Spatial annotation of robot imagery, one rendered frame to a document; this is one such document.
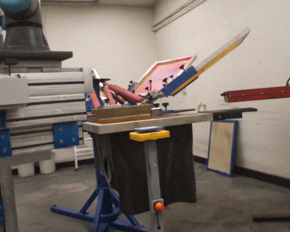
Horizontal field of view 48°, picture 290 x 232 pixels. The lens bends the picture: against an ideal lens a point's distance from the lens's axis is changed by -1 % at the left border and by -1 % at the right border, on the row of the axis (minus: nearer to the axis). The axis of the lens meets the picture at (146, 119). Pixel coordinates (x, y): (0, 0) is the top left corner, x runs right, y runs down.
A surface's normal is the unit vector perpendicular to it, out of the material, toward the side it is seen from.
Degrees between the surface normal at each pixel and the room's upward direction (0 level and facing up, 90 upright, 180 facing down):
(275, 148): 90
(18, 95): 90
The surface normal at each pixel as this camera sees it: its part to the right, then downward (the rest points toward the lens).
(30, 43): 0.46, -0.30
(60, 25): 0.34, 0.02
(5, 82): 0.61, -0.01
